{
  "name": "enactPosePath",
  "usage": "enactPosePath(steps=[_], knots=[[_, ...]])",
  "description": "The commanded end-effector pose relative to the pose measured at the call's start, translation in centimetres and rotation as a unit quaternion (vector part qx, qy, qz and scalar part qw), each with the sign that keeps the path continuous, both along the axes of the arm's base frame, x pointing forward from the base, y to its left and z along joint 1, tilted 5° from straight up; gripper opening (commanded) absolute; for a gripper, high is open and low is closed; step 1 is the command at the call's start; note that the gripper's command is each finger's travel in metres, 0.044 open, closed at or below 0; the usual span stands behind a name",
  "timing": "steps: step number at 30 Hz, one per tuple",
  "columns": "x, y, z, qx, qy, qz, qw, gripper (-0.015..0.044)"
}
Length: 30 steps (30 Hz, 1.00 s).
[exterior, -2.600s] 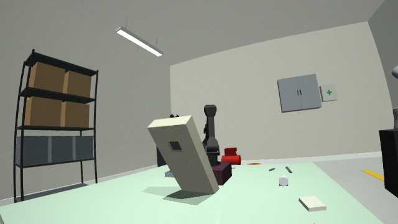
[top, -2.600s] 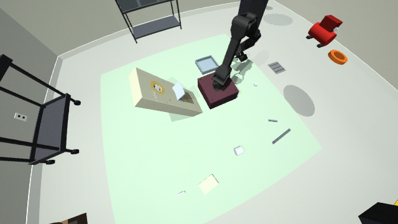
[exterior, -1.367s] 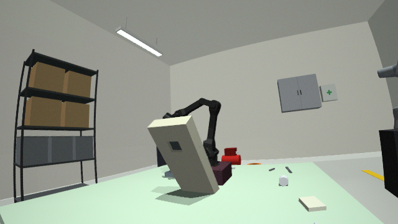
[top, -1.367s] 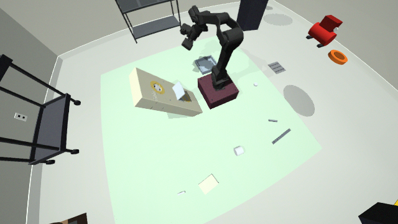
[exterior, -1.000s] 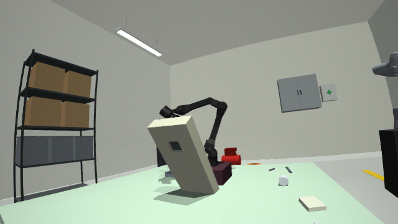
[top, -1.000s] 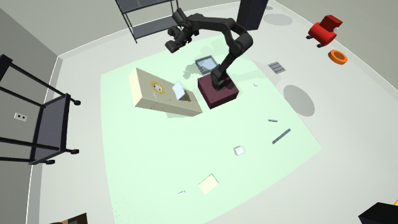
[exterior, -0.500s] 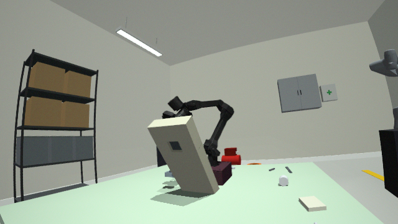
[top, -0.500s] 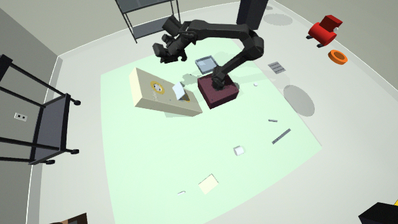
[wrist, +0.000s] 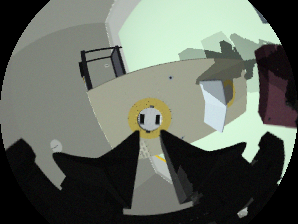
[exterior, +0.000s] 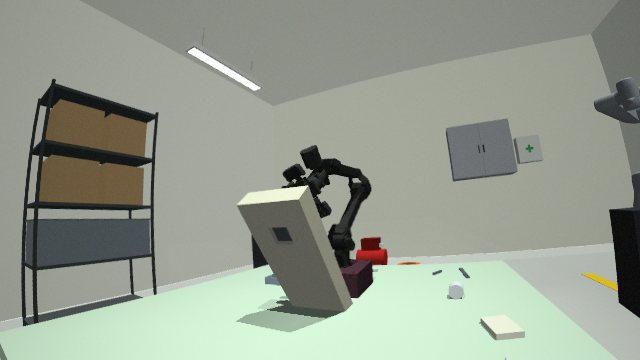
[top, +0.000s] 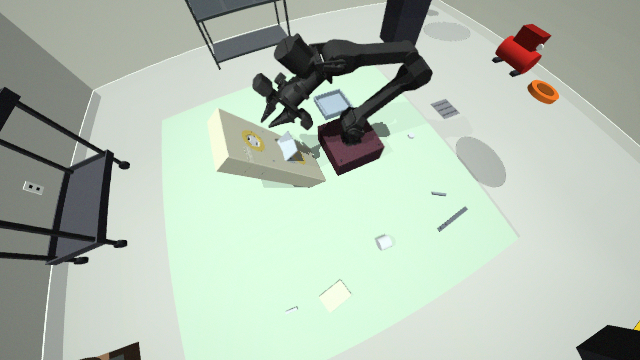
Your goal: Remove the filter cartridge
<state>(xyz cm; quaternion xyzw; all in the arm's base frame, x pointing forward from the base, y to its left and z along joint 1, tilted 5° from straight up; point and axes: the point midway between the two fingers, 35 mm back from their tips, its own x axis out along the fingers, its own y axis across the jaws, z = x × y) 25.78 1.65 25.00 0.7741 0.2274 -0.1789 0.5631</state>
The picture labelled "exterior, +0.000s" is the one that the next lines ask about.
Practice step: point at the cream flat rectangular block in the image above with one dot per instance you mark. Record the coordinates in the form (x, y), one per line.
(501, 327)

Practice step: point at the beige service panel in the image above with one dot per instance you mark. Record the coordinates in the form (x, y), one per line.
(288, 230)

